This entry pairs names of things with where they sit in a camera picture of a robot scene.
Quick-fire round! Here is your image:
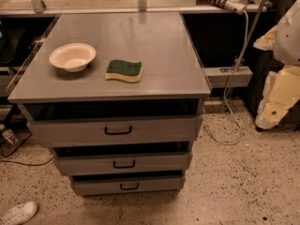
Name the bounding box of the grey drawer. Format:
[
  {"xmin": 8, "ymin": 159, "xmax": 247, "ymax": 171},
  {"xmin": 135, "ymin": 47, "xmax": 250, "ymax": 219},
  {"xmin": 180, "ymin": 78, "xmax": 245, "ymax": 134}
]
[
  {"xmin": 71, "ymin": 175, "xmax": 185, "ymax": 196},
  {"xmin": 28, "ymin": 115, "xmax": 202, "ymax": 147},
  {"xmin": 54, "ymin": 152, "xmax": 192, "ymax": 175}
]

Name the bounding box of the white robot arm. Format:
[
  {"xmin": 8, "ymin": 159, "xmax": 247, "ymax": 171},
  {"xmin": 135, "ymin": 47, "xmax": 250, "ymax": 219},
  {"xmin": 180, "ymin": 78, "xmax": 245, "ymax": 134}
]
[{"xmin": 254, "ymin": 0, "xmax": 300, "ymax": 129}]

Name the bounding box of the grey top drawer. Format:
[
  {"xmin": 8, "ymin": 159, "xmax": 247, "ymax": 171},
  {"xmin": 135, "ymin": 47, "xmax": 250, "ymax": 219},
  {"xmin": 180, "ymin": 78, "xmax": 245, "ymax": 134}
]
[{"xmin": 28, "ymin": 115, "xmax": 202, "ymax": 147}]

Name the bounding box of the grey drawer cabinet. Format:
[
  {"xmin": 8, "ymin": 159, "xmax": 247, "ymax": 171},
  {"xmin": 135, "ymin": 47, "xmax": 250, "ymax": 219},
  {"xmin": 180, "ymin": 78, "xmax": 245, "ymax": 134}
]
[{"xmin": 8, "ymin": 12, "xmax": 210, "ymax": 183}]

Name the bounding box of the grey bottom drawer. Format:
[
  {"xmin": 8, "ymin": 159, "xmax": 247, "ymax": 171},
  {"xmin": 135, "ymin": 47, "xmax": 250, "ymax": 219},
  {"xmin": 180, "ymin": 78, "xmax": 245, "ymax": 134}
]
[{"xmin": 71, "ymin": 175, "xmax": 185, "ymax": 196}]

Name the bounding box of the white power strip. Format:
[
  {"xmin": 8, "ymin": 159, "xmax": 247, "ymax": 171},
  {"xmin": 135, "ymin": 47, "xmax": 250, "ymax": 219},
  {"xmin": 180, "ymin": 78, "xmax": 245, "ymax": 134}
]
[{"xmin": 204, "ymin": 0, "xmax": 247, "ymax": 15}]

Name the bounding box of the green yellow sponge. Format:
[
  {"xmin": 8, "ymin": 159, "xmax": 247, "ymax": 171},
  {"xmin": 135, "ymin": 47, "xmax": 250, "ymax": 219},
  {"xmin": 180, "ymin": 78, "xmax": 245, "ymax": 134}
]
[{"xmin": 105, "ymin": 60, "xmax": 143, "ymax": 83}]

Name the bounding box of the white bowl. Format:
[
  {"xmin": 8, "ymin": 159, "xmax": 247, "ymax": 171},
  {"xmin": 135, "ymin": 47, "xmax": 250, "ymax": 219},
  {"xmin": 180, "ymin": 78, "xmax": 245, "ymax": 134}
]
[{"xmin": 49, "ymin": 43, "xmax": 97, "ymax": 72}]

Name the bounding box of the small bottle on floor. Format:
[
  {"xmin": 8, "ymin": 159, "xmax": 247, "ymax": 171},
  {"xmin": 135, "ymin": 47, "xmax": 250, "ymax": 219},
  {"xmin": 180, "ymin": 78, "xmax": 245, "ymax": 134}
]
[{"xmin": 0, "ymin": 124, "xmax": 19, "ymax": 145}]

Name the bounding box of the white sneaker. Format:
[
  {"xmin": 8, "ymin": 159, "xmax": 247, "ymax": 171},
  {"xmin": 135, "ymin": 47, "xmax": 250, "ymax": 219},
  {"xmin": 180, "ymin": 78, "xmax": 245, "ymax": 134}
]
[{"xmin": 0, "ymin": 201, "xmax": 38, "ymax": 225}]

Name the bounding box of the grey metal bracket beam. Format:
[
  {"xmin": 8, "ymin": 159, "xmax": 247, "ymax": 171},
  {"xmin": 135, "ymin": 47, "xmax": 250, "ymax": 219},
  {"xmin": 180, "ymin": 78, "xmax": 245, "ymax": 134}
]
[{"xmin": 204, "ymin": 67, "xmax": 252, "ymax": 88}]

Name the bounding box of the white power cable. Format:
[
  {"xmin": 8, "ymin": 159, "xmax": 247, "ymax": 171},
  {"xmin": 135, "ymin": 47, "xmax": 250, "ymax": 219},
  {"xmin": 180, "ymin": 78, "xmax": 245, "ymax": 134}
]
[{"xmin": 202, "ymin": 9, "xmax": 249, "ymax": 146}]

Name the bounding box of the black floor cable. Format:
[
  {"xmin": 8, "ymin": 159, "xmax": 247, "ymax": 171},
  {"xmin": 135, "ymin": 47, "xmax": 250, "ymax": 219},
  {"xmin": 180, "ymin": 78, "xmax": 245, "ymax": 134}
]
[{"xmin": 0, "ymin": 133, "xmax": 54, "ymax": 167}]

